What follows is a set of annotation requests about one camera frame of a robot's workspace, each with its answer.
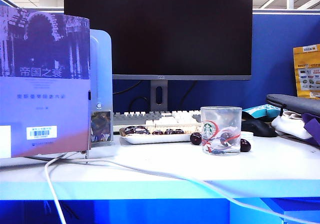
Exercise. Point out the white grey keyboard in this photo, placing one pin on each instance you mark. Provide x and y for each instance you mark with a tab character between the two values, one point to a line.
130	119

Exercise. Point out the small photo card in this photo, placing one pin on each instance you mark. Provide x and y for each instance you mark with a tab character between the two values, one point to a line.
101	126

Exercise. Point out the clear printed drinking glass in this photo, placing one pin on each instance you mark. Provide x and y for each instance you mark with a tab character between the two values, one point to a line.
217	116

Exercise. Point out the small white round lid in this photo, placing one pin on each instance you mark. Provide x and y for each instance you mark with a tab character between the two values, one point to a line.
247	134

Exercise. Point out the grey monitor stand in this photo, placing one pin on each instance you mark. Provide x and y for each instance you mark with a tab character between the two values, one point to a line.
153	94

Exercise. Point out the dark red cherry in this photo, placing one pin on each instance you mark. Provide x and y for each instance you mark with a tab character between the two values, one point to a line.
195	138
245	145
158	132
144	131
179	131
131	130
170	132
226	138

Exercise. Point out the white desktop device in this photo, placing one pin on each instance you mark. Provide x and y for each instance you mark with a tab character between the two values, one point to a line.
102	71

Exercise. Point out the purple cover book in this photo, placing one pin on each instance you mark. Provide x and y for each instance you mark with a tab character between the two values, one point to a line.
45	104

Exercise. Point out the metal book stand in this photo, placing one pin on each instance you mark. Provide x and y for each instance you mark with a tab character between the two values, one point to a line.
86	156

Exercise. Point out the teal white snack packet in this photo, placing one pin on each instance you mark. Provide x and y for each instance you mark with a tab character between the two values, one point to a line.
265	109

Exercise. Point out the white cloth bag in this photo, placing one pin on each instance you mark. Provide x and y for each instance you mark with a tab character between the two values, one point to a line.
287	124

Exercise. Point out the white oblong tray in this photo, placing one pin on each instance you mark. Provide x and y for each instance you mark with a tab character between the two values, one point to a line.
155	139

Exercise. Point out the grey laptop sleeve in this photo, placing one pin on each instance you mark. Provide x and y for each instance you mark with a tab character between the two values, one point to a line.
297	104

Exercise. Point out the black computer mouse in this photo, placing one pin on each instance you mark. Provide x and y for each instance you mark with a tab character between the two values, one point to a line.
260	128

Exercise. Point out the yellow printed package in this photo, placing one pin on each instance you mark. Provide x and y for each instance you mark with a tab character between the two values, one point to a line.
307	69

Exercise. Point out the black computer monitor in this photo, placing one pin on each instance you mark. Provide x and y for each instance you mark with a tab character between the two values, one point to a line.
157	29

